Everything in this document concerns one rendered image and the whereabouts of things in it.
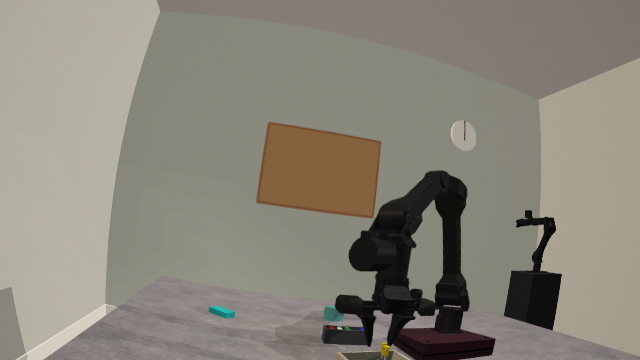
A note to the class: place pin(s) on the teal rectangular block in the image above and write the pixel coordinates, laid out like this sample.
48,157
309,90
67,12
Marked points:
222,312

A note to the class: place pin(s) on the teal cube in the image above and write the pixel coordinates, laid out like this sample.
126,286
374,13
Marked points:
331,314

